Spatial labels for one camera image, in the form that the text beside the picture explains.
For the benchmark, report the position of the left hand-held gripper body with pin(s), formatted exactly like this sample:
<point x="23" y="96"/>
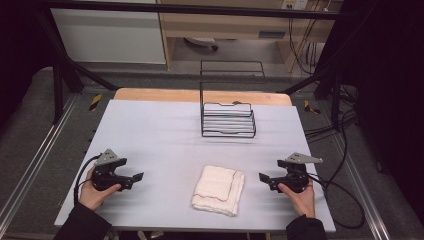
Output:
<point x="106" y="173"/>

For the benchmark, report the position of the wooden desk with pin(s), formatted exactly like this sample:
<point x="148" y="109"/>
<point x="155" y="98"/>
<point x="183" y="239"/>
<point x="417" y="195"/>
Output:
<point x="233" y="28"/>

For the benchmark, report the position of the black metal frame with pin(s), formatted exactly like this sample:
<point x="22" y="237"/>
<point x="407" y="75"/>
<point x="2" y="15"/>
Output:
<point x="186" y="9"/>

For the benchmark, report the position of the aluminium rail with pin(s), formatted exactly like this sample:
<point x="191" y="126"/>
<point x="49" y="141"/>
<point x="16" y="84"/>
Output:
<point x="363" y="190"/>
<point x="33" y="163"/>

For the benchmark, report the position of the person's left hand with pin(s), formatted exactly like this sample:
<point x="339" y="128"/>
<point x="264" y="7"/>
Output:
<point x="90" y="195"/>

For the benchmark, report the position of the wooden table board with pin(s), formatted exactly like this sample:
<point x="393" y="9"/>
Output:
<point x="186" y="95"/>

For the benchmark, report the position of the white power strip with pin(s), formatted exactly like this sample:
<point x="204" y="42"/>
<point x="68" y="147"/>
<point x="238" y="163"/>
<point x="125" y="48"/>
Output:
<point x="294" y="4"/>

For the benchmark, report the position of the black and yellow tape strip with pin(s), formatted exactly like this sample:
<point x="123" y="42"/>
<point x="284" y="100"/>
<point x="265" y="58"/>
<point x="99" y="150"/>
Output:
<point x="310" y="107"/>
<point x="95" y="102"/>

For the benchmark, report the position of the white cabinet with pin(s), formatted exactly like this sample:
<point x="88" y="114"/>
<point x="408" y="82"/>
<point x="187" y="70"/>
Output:
<point x="110" y="36"/>

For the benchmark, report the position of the folded white towel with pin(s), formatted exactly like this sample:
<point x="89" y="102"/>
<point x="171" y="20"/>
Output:
<point x="218" y="190"/>

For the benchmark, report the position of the office chair base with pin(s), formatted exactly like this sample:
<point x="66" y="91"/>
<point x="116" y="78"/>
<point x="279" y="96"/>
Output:
<point x="203" y="42"/>

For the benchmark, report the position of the person's right hand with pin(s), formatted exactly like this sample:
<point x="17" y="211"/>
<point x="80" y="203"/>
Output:
<point x="301" y="200"/>

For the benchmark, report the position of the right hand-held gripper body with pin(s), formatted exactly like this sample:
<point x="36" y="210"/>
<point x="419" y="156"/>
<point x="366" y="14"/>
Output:
<point x="295" y="175"/>

